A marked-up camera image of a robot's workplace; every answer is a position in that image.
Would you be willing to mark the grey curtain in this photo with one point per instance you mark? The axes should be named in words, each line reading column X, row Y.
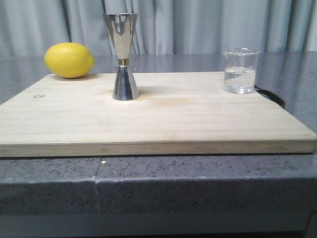
column 164, row 27

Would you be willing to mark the yellow lemon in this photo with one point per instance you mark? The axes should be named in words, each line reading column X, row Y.
column 69, row 60

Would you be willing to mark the glass beaker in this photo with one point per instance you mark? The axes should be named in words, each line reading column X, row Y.
column 240, row 71

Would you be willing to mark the steel double jigger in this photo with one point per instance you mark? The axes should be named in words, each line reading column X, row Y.
column 121, row 28

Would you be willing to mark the wooden cutting board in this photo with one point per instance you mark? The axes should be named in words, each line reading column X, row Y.
column 176, row 113

